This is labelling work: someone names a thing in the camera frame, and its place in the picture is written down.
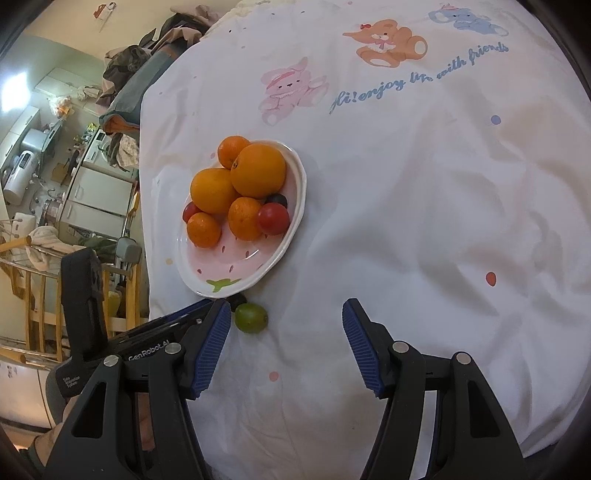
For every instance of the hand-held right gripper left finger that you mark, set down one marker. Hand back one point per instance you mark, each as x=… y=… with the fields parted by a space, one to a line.
x=210 y=350

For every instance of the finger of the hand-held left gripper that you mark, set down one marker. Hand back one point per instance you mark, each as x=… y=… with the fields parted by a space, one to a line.
x=237 y=301

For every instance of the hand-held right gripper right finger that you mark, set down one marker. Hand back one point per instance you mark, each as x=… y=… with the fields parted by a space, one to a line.
x=362 y=350

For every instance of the green cherry tomato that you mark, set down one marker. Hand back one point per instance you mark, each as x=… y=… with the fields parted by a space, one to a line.
x=251 y=317

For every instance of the pink strawberry pattern plate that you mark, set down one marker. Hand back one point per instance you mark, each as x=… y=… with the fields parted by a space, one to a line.
x=240 y=272

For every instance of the small mandarin orange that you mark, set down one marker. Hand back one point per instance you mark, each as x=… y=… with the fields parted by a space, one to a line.
x=203 y=229
x=232 y=148

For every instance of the textured deep orange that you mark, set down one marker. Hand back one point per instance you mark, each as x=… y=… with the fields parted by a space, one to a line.
x=244 y=219

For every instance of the red cherry tomato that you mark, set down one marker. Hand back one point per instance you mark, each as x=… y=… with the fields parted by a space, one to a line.
x=273 y=218
x=189 y=211

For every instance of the dark purple cherry tomato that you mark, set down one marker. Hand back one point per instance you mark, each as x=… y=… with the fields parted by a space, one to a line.
x=278 y=199

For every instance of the person's left forearm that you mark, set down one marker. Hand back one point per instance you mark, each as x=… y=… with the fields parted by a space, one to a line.
x=44 y=445

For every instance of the yellow wooden rack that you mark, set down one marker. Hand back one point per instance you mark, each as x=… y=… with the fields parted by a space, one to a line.
x=37 y=314

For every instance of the white towel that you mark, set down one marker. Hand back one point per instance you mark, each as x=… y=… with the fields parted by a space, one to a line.
x=46 y=244

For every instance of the grey chair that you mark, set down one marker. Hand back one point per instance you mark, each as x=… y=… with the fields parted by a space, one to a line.
x=128 y=249

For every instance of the white kitchen cabinets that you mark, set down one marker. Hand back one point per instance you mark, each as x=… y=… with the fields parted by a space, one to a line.
x=99 y=194

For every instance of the large pale orange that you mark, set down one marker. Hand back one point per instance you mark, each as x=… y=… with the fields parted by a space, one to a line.
x=258 y=170

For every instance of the white water heater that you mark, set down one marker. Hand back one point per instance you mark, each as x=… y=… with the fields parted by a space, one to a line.
x=21 y=170

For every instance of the white printed blanket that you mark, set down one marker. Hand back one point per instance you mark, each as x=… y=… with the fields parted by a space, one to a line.
x=415 y=207

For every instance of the floral cloth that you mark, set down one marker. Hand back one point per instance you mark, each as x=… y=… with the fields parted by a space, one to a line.
x=125 y=152

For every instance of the teal quilt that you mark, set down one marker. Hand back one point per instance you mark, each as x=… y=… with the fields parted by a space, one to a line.
x=134 y=92

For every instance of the pile of clothes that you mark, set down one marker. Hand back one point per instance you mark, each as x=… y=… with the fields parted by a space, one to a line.
x=138 y=55

